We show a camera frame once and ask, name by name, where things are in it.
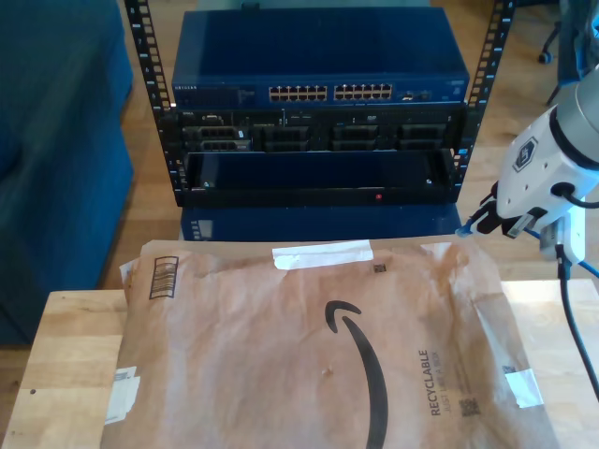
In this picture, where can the black rack server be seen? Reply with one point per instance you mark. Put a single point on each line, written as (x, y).
(318, 117)

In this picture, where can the brown paper mailer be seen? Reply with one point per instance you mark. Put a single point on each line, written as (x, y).
(234, 337)

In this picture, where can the blue network switch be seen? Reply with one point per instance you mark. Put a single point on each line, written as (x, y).
(327, 47)

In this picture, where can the black equipment rack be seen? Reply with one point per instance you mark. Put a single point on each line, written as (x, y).
(177, 187)

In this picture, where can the blue flat device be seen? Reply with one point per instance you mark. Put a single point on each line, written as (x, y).
(327, 224)

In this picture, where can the dark chair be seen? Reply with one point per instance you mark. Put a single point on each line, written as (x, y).
(568, 47)

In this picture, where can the blue sofa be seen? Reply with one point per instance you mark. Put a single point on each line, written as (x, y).
(56, 140)

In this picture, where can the office chair caster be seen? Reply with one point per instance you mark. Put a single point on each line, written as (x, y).
(544, 58)

